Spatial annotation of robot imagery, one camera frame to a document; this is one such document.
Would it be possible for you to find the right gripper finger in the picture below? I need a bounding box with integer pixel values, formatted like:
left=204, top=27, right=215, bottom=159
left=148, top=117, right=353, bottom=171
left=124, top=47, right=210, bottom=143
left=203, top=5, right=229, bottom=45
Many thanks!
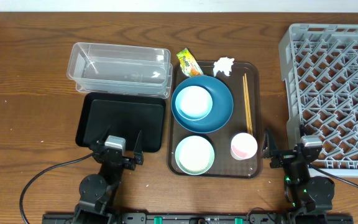
left=262, top=128, right=278, bottom=158
left=299, top=124, right=310, bottom=137

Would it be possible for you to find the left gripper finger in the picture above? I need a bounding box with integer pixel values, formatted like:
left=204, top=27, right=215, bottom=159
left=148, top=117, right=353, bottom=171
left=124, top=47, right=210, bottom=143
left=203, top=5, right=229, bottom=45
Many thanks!
left=96, top=125, right=111, bottom=145
left=134, top=130, right=144, bottom=165

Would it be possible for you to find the pink white cup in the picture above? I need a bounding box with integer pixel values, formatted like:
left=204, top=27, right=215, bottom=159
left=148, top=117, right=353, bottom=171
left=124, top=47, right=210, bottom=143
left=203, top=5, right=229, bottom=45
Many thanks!
left=231, top=133, right=258, bottom=161

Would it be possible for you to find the wooden chopstick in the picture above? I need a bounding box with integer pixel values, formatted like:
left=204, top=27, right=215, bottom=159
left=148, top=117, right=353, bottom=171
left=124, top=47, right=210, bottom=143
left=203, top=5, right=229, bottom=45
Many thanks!
left=244, top=73, right=254, bottom=137
left=242, top=75, right=252, bottom=135

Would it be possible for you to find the light green bowl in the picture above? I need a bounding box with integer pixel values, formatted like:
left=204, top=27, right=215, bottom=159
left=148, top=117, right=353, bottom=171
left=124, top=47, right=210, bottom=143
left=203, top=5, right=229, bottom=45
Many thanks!
left=175, top=136, right=215, bottom=175

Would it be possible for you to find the dark blue plate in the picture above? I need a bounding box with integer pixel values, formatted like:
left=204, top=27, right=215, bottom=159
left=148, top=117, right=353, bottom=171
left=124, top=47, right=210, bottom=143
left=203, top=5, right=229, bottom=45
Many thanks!
left=171, top=75, right=234, bottom=133

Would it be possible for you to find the light blue bowl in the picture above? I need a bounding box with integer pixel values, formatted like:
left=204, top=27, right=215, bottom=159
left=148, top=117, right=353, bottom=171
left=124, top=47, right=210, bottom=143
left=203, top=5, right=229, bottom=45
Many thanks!
left=175, top=86, right=213, bottom=121

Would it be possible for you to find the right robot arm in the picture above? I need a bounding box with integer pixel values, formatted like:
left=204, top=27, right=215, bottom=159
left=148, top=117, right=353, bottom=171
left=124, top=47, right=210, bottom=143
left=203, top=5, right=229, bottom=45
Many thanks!
left=262, top=129, right=334, bottom=223

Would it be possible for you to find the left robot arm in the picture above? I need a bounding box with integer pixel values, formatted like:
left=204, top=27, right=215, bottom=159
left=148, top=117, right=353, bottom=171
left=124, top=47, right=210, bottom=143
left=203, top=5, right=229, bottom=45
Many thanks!
left=72, top=128, right=144, bottom=224

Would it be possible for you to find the grey dishwasher rack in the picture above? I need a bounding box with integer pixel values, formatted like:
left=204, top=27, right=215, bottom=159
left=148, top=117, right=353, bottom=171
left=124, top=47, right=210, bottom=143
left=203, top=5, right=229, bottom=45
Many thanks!
left=278, top=24, right=358, bottom=178

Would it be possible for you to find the black plastic tray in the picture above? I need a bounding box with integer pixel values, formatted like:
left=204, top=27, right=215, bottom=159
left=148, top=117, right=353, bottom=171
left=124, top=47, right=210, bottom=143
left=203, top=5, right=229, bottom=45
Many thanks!
left=75, top=92, right=166, bottom=152

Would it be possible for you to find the brown serving tray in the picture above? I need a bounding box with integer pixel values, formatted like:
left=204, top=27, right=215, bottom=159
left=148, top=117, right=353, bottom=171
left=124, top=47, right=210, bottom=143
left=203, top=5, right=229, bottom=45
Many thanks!
left=167, top=61, right=264, bottom=179

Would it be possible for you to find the clear plastic bin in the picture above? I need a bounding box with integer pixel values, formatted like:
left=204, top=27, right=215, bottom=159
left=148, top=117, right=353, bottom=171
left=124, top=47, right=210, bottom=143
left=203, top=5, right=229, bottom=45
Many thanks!
left=67, top=42, right=173, bottom=99

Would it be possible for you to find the crumpled white tissue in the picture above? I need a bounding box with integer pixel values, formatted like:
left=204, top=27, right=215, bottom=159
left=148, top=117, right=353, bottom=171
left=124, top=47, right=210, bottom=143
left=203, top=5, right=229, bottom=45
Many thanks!
left=213, top=57, right=234, bottom=77

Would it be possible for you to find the yellow snack wrapper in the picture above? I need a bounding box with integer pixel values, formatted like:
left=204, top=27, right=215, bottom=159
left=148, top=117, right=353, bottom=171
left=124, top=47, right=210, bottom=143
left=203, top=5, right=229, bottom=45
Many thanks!
left=177, top=48, right=203, bottom=77

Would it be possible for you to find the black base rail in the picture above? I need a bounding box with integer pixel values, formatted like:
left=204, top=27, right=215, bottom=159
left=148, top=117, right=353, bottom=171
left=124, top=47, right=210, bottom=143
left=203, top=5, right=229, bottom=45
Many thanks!
left=41, top=212, right=354, bottom=224

